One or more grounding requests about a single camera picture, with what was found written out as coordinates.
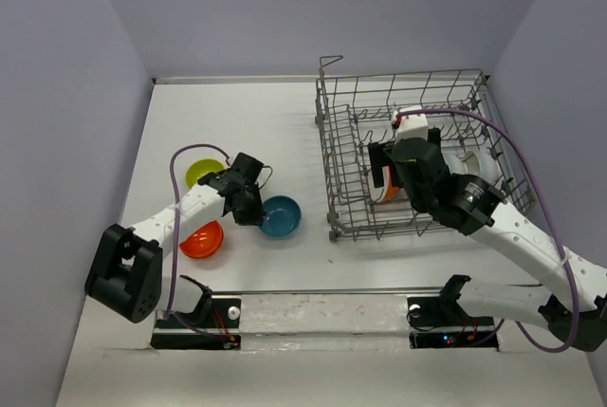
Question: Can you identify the blue bowl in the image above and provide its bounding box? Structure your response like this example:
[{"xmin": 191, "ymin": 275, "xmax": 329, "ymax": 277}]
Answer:
[{"xmin": 260, "ymin": 195, "xmax": 303, "ymax": 238}]

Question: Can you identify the yellow striped bowl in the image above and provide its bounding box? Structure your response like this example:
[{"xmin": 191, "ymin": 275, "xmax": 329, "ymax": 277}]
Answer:
[{"xmin": 369, "ymin": 165, "xmax": 401, "ymax": 204}]

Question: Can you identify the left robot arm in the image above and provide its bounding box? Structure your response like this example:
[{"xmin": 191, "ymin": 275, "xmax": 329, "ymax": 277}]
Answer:
[{"xmin": 84, "ymin": 153, "xmax": 265, "ymax": 327}]

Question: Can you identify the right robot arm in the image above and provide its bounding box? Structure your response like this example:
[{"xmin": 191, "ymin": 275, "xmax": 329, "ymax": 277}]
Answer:
[{"xmin": 368, "ymin": 138, "xmax": 606, "ymax": 352}]

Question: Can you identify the lime green bowl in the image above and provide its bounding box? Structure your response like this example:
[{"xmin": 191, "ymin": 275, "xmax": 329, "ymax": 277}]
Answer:
[{"xmin": 185, "ymin": 158, "xmax": 226, "ymax": 189}]

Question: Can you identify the orange bowl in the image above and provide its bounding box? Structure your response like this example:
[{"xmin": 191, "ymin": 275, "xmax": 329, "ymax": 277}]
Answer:
[{"xmin": 179, "ymin": 221, "xmax": 224, "ymax": 259}]

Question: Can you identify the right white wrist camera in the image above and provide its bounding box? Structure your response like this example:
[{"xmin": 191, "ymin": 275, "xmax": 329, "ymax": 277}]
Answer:
[{"xmin": 390, "ymin": 105, "xmax": 441, "ymax": 146}]

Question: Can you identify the grey wire dish rack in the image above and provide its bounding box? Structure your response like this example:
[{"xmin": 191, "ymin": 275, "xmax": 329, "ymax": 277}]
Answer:
[{"xmin": 315, "ymin": 55, "xmax": 535, "ymax": 241}]

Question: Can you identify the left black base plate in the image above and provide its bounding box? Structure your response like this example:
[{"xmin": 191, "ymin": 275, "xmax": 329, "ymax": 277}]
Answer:
[{"xmin": 150, "ymin": 295, "xmax": 242, "ymax": 351}]

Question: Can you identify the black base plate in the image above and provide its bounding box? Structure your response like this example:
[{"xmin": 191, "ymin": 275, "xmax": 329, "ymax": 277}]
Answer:
[
  {"xmin": 406, "ymin": 275, "xmax": 499, "ymax": 350},
  {"xmin": 150, "ymin": 295, "xmax": 242, "ymax": 351}
]

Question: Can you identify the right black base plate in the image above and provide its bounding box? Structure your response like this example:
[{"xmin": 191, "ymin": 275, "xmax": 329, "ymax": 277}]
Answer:
[{"xmin": 406, "ymin": 275, "xmax": 499, "ymax": 350}]

